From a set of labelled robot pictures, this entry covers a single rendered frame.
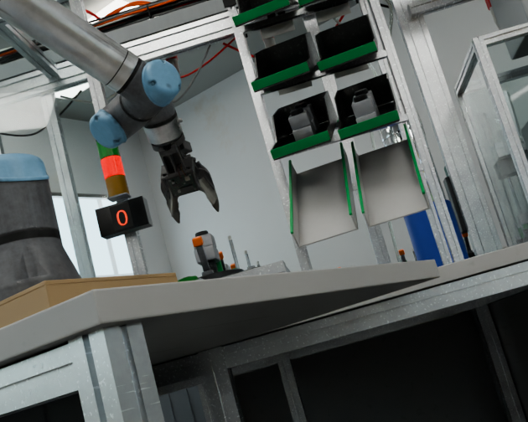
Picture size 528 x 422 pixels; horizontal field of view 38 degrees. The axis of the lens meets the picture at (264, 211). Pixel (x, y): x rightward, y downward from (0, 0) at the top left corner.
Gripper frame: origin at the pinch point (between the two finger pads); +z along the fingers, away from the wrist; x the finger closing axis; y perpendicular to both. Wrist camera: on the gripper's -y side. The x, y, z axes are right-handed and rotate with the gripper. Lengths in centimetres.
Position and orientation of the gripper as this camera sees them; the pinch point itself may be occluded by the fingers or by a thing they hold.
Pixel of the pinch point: (197, 212)
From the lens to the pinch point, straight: 171.9
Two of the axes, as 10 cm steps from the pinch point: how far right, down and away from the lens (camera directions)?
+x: 9.6, -2.8, -0.6
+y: 0.9, 4.9, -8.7
